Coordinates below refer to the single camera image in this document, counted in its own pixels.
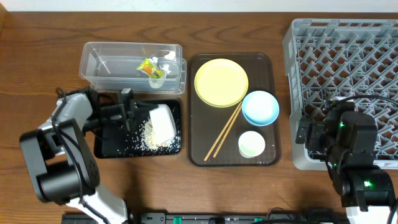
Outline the yellow plate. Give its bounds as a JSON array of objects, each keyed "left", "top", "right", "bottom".
[{"left": 194, "top": 58, "right": 249, "bottom": 108}]

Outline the light blue bowl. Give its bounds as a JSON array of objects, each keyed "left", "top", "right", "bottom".
[{"left": 242, "top": 91, "right": 280, "bottom": 126}]

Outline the grey dishwasher rack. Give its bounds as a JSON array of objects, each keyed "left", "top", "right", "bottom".
[{"left": 282, "top": 19, "right": 397, "bottom": 170}]

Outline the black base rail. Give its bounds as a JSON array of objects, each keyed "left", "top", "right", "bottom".
[{"left": 61, "top": 212, "right": 349, "bottom": 224}]

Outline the black waste tray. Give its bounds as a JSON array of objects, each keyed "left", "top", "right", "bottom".
[{"left": 94, "top": 100, "right": 182, "bottom": 159}]

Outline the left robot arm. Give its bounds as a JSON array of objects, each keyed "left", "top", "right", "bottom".
[{"left": 19, "top": 87, "right": 158, "bottom": 223}]

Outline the brown serving tray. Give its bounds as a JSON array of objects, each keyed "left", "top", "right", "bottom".
[{"left": 188, "top": 53, "right": 280, "bottom": 167}]

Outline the green snack wrapper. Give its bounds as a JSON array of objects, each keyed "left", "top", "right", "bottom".
[{"left": 136, "top": 58, "right": 164, "bottom": 78}]

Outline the rice leftovers pile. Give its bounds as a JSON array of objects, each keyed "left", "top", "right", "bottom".
[{"left": 139, "top": 119, "right": 181, "bottom": 152}]

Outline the clear plastic waste bin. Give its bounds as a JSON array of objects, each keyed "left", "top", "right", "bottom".
[{"left": 80, "top": 42, "right": 187, "bottom": 94}]

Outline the white green cup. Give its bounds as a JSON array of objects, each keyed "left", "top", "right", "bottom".
[{"left": 238, "top": 131, "right": 266, "bottom": 158}]

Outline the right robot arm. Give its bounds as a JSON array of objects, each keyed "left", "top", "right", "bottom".
[{"left": 295, "top": 100, "right": 397, "bottom": 223}]

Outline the wooden chopstick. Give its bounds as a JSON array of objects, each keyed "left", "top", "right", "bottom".
[
  {"left": 213, "top": 102, "right": 242, "bottom": 158},
  {"left": 204, "top": 101, "right": 242, "bottom": 161}
]

